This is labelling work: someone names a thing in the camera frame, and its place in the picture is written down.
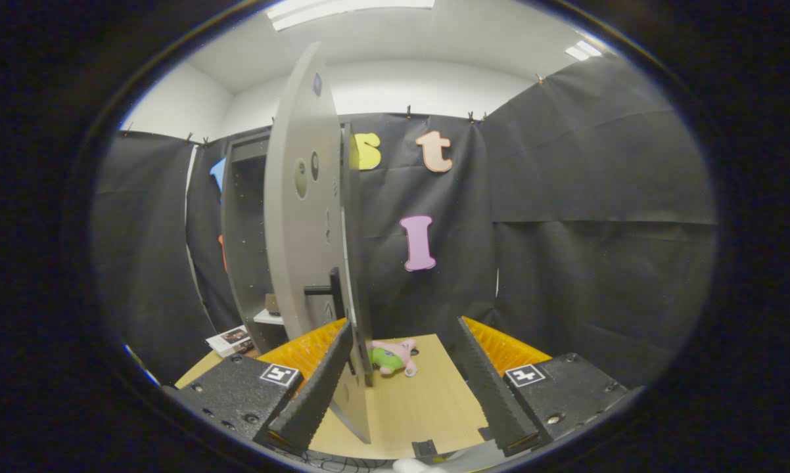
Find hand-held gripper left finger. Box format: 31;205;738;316
162;318;355;455

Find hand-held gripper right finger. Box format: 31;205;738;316
457;315;632;457

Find grey shoe cabinet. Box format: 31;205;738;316
221;122;363;355

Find pink green plush toy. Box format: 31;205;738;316
367;338;418;378

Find black backdrop cloth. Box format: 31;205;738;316
91;53;721;388

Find small ceiling light panel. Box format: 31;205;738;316
565;39;603;61

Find long ceiling light panel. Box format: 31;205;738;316
267;0;435;32

